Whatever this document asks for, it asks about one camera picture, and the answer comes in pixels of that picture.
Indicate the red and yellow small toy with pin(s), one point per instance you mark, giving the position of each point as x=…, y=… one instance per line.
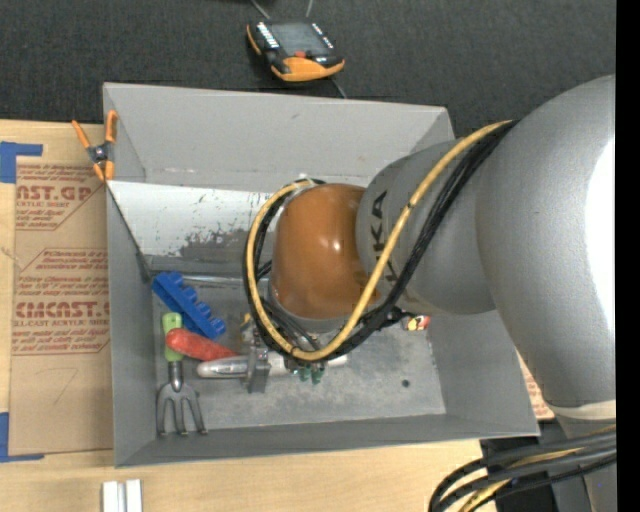
x=416, y=322

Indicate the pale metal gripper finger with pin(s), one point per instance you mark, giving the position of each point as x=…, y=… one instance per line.
x=251, y=334
x=259, y=376

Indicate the blue toy building brick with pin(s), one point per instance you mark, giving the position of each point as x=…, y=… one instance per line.
x=192, y=305

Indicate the orange toy carrot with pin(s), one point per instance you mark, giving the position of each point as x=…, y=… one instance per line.
x=197, y=346

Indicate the brown cardboard board, red print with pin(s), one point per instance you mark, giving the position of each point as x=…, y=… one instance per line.
x=55, y=280

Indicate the grey metal bin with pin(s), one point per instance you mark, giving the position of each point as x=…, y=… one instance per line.
x=200, y=135

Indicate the white and silver tube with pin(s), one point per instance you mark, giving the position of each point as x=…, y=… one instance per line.
x=220, y=369

